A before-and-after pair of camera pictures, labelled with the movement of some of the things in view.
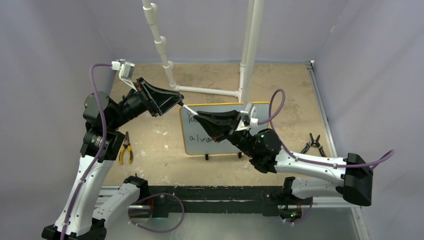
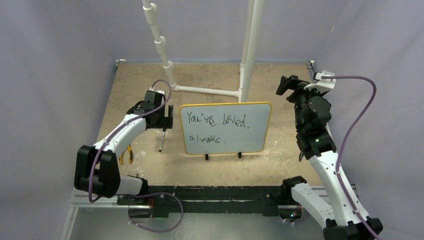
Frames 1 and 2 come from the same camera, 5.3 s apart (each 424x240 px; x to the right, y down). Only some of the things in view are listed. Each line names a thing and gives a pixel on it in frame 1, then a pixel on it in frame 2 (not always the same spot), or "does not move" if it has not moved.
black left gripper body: (152, 107) -> (167, 120)
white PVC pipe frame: (247, 67) does not move
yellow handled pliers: (126, 144) does not move
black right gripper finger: (217, 128) -> (283, 86)
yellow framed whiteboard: (194, 139) does not move
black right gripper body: (235, 125) -> (300, 97)
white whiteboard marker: (189, 109) -> (163, 137)
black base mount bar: (218, 199) does not move
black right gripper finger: (233, 114) -> (295, 82)
